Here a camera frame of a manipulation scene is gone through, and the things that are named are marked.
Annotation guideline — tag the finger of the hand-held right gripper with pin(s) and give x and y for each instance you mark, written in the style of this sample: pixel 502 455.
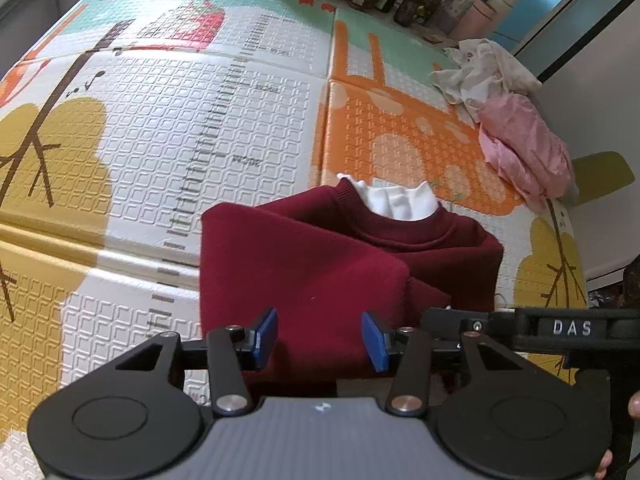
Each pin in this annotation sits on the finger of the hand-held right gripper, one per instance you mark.
pixel 495 327

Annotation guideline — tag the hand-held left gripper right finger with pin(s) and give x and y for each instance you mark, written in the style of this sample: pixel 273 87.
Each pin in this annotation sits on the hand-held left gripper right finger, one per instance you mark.
pixel 375 342

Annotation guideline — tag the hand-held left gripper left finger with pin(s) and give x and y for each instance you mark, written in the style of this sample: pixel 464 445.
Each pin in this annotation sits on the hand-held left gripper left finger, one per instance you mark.
pixel 265 337

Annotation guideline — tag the dark red cat sweater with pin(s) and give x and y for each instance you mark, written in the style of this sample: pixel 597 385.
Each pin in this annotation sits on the dark red cat sweater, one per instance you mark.
pixel 325 270

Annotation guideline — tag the person's right hand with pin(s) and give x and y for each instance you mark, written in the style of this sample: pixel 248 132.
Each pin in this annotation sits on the person's right hand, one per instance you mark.
pixel 602 465

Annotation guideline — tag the pink garment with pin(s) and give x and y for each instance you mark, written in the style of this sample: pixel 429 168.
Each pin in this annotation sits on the pink garment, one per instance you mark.
pixel 525 150

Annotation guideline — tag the colourful foam play mat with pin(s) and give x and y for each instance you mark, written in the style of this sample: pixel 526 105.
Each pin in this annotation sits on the colourful foam play mat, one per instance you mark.
pixel 150 135

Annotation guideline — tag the white crumpled cloth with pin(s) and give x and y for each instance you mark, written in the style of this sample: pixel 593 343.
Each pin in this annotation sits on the white crumpled cloth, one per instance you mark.
pixel 480 75

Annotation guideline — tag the pink cup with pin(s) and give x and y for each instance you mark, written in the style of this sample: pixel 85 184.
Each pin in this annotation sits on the pink cup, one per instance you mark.
pixel 475 20

